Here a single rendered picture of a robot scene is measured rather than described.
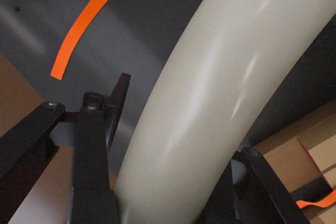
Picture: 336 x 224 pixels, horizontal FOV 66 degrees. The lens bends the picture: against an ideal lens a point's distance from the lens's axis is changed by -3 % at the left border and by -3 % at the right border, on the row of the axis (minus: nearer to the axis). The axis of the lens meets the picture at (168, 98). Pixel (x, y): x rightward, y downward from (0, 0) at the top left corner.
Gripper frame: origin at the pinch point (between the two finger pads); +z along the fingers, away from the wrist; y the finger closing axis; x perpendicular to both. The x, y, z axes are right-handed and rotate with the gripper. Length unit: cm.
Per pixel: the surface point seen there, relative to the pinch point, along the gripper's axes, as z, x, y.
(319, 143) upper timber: 62, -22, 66
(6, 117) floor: 89, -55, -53
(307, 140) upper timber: 67, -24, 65
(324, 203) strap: 61, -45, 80
